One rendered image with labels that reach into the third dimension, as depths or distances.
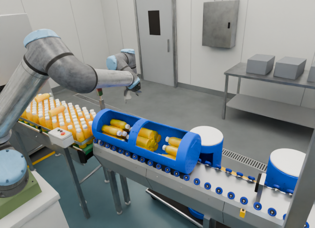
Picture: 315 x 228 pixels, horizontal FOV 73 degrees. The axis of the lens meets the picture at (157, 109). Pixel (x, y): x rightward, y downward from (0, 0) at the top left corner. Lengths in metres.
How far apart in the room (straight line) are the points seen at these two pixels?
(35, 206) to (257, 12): 4.12
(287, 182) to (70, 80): 1.40
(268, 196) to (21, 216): 1.41
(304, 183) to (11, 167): 1.19
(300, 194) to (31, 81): 1.07
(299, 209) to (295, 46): 3.54
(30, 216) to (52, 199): 0.12
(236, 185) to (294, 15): 3.25
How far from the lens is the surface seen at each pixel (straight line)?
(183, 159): 1.39
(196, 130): 1.86
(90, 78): 0.84
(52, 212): 1.50
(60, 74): 0.81
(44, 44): 0.85
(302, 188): 0.95
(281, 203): 1.57
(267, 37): 4.38
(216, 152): 1.77
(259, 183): 1.41
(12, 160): 1.18
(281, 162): 1.67
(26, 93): 0.97
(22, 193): 1.44
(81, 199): 2.47
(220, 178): 1.60
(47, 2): 6.19
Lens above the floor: 2.05
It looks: 27 degrees down
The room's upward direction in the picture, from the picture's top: 4 degrees counter-clockwise
